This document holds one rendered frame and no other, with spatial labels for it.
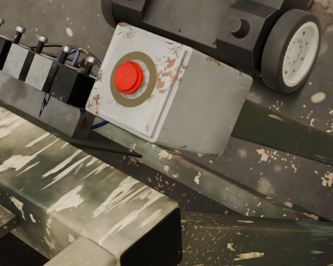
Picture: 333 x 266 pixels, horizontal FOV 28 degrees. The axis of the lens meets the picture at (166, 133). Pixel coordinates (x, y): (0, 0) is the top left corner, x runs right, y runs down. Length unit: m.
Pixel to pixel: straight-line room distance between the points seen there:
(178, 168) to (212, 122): 0.78
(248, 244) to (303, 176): 0.59
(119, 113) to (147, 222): 0.14
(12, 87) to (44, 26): 1.06
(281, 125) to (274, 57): 0.46
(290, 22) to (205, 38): 0.22
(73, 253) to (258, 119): 0.37
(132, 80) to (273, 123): 0.36
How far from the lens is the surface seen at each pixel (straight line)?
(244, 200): 1.53
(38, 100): 1.15
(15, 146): 1.00
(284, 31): 1.54
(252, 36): 1.55
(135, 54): 0.80
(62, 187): 0.91
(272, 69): 1.55
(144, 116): 0.77
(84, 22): 2.14
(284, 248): 1.26
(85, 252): 0.81
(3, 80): 1.22
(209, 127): 0.85
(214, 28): 1.63
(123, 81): 0.78
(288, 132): 1.13
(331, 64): 1.69
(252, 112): 1.00
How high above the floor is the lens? 1.56
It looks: 56 degrees down
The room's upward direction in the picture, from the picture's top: 76 degrees counter-clockwise
